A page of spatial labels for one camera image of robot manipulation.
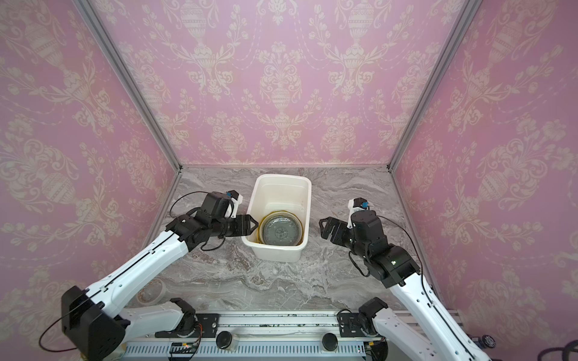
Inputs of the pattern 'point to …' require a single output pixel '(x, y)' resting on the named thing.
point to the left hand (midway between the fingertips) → (254, 226)
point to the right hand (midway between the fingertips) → (331, 224)
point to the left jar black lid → (223, 339)
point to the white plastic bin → (281, 204)
